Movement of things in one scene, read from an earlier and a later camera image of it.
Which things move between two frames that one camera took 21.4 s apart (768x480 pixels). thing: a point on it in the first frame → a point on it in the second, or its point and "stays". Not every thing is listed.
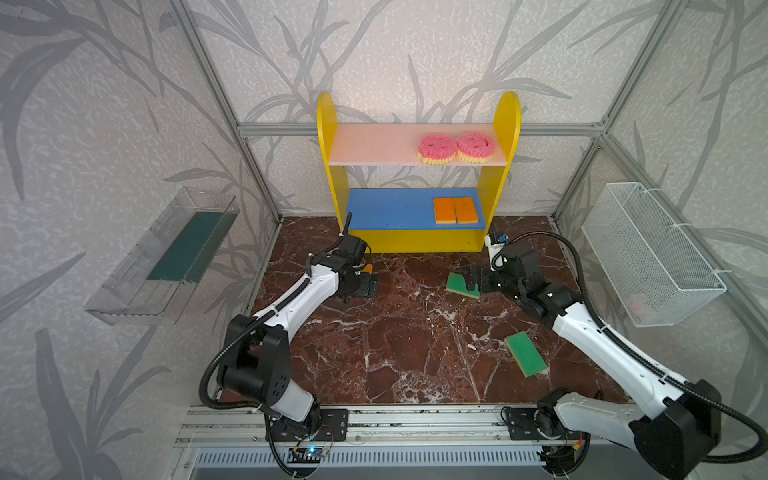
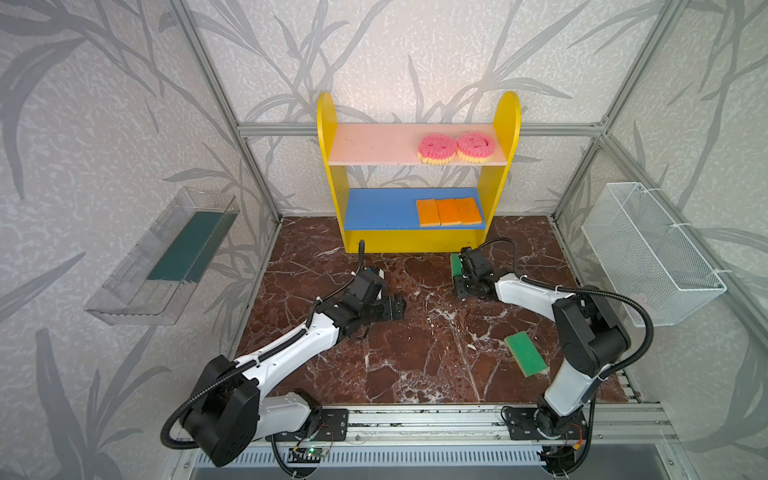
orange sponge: (465, 210) stays
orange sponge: (444, 208) stays
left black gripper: (364, 289) → (387, 314)
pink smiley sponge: (436, 149) stays
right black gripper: (484, 272) → (458, 286)
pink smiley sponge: (475, 147) stays
